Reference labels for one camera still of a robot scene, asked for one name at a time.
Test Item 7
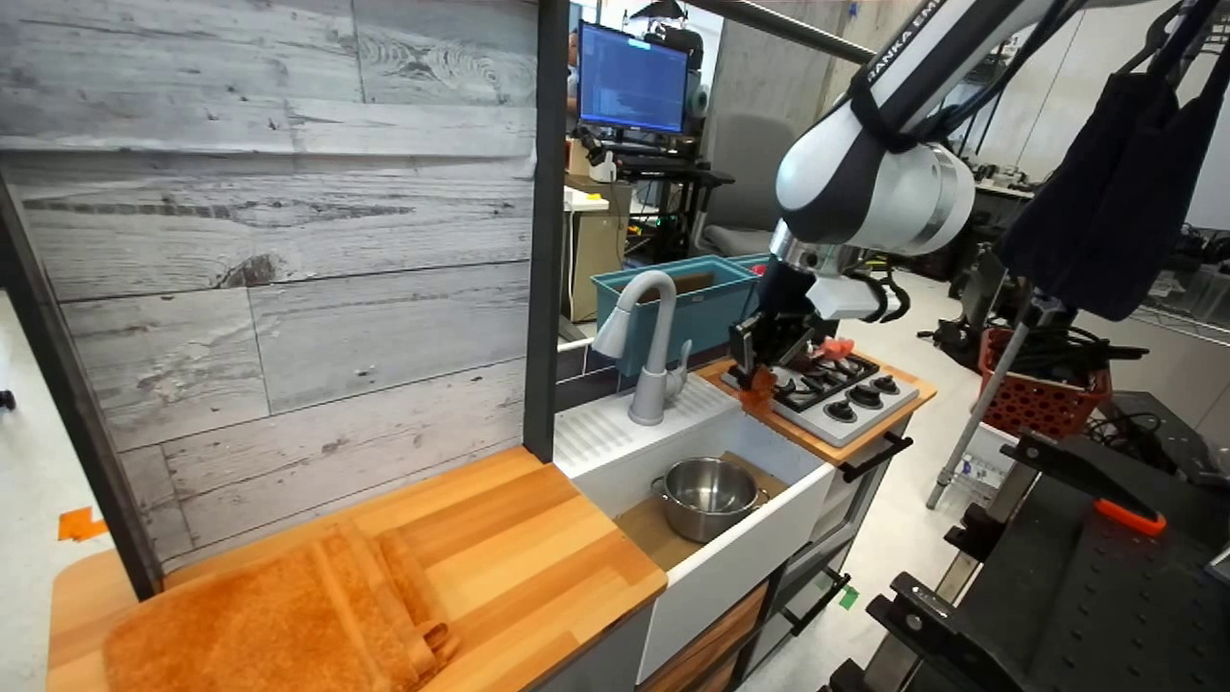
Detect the black perforated robot table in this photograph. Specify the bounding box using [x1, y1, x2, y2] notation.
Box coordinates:
[824, 387, 1230, 692]

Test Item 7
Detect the wooden play kitchen unit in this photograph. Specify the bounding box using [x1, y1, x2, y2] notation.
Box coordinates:
[42, 352, 941, 692]

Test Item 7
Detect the grey toy stove top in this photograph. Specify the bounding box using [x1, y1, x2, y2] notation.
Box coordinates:
[761, 344, 925, 455]

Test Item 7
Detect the black computer desk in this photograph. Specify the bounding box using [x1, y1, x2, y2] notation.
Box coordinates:
[581, 121, 736, 265]

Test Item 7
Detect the white toy sink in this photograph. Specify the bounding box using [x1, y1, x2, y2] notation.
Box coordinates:
[549, 371, 845, 685]

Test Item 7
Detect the grey toy faucet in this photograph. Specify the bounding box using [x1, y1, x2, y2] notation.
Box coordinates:
[587, 265, 697, 431]

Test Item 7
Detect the orange clamp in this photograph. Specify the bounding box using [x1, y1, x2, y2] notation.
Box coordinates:
[1089, 492, 1172, 540]

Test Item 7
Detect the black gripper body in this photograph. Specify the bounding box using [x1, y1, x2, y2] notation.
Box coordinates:
[744, 267, 842, 371]

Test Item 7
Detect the computer monitor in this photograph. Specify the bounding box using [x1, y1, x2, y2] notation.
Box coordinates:
[569, 16, 697, 142]

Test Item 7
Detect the red crate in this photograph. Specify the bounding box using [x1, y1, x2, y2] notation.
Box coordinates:
[976, 324, 1116, 444]

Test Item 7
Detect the tan box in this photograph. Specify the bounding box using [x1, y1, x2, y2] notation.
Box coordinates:
[561, 174, 634, 325]

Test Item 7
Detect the steel bowl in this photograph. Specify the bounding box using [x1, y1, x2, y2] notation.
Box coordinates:
[647, 455, 766, 546]

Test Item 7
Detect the grey office chair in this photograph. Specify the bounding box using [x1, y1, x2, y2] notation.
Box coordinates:
[698, 109, 808, 261]

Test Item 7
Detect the black burner grate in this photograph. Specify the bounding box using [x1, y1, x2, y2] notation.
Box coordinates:
[770, 360, 839, 415]
[818, 348, 889, 394]

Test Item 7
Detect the grey wood backsplash panel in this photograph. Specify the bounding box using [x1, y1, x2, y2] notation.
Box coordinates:
[0, 0, 542, 569]

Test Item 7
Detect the black hanging fabric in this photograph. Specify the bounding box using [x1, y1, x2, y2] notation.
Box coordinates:
[997, 0, 1230, 325]

